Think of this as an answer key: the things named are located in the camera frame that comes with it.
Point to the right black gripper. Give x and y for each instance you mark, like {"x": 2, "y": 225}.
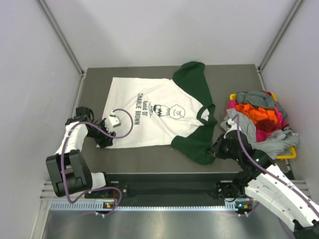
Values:
{"x": 215, "y": 149}

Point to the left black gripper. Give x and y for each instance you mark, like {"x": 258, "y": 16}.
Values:
{"x": 103, "y": 142}

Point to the white and green t shirt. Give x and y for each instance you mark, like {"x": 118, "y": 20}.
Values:
{"x": 178, "y": 112}

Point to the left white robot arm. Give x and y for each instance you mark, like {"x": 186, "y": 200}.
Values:
{"x": 67, "y": 167}

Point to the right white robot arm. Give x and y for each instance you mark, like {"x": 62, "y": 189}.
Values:
{"x": 262, "y": 180}

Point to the pink t shirt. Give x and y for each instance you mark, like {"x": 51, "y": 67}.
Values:
{"x": 261, "y": 135}

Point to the orange t shirt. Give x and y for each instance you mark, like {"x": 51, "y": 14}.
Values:
{"x": 257, "y": 114}

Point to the yellow plastic basket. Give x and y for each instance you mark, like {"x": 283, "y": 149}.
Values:
{"x": 289, "y": 153}

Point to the dark red t shirt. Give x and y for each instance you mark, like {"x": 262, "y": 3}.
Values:
{"x": 268, "y": 125}

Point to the light grey t shirt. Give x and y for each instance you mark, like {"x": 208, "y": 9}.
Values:
{"x": 276, "y": 144}

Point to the grey t shirt top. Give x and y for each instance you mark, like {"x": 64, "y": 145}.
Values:
{"x": 260, "y": 99}

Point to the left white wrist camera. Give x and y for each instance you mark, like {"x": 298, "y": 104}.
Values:
{"x": 112, "y": 121}

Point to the slotted grey cable duct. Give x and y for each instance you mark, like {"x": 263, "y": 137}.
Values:
{"x": 103, "y": 206}

